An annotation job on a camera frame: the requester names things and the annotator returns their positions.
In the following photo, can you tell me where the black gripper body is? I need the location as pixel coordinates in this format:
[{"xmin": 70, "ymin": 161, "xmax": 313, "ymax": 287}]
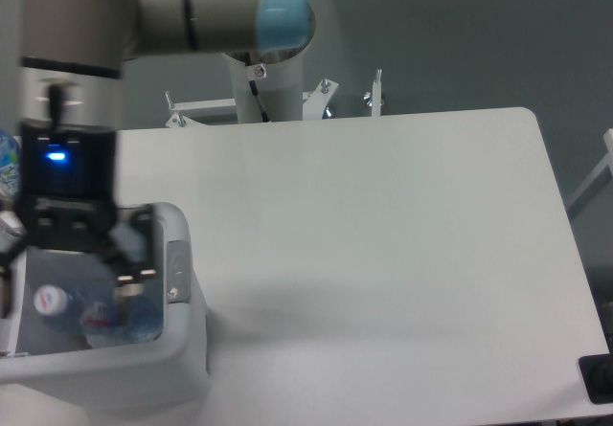
[{"xmin": 14, "ymin": 120, "xmax": 118, "ymax": 253}]

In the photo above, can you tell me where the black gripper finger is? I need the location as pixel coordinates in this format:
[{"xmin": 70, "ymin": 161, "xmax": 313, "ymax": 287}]
[
  {"xmin": 1, "ymin": 241, "xmax": 28, "ymax": 319},
  {"xmin": 98, "ymin": 204, "xmax": 158, "ymax": 325}
]

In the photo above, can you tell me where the clear plastic bottle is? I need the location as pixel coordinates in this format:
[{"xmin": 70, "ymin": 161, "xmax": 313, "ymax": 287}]
[{"xmin": 33, "ymin": 283, "xmax": 164, "ymax": 346}]

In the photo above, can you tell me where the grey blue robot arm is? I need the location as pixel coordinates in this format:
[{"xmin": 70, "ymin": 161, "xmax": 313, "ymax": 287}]
[{"xmin": 1, "ymin": 0, "xmax": 313, "ymax": 317}]

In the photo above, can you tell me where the white trash can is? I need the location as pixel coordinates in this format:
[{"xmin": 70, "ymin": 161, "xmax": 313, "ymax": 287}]
[{"xmin": 1, "ymin": 203, "xmax": 210, "ymax": 411}]

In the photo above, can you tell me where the blue labelled water bottle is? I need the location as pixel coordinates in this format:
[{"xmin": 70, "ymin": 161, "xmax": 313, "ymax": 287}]
[{"xmin": 1, "ymin": 130, "xmax": 21, "ymax": 199}]

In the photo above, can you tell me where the black clamp at table edge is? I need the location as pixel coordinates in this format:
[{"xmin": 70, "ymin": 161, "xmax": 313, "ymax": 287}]
[{"xmin": 579, "ymin": 353, "xmax": 612, "ymax": 405}]

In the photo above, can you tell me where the black cable on pedestal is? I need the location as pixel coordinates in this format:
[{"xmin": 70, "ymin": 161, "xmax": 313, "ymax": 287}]
[{"xmin": 244, "ymin": 61, "xmax": 272, "ymax": 123}]

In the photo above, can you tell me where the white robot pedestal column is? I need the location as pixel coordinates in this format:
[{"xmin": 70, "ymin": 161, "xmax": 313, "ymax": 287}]
[{"xmin": 223, "ymin": 48, "xmax": 307, "ymax": 101}]

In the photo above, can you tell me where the white pedestal base frame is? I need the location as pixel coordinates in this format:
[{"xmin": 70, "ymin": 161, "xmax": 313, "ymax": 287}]
[{"xmin": 163, "ymin": 68, "xmax": 387, "ymax": 129}]

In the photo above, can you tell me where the white frame at right edge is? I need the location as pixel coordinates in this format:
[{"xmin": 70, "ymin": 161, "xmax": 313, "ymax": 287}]
[{"xmin": 566, "ymin": 128, "xmax": 612, "ymax": 220}]

